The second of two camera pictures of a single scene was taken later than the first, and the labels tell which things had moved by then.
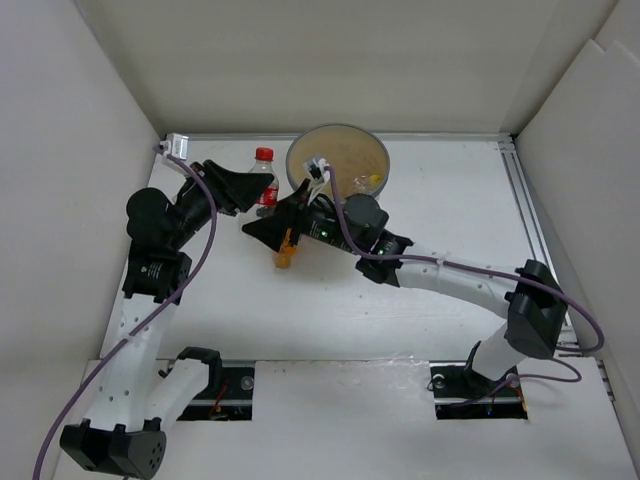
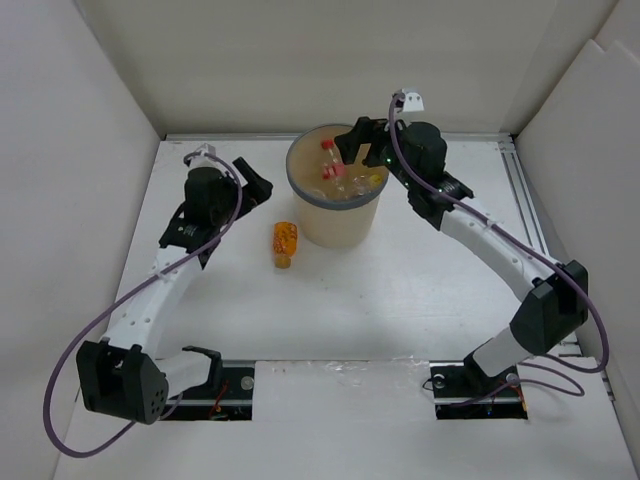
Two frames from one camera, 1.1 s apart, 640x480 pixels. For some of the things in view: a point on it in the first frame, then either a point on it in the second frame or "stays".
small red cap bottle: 267,200 → 334,166
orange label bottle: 286,251 stays
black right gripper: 291,212 → 365,131
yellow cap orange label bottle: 363,183 stays
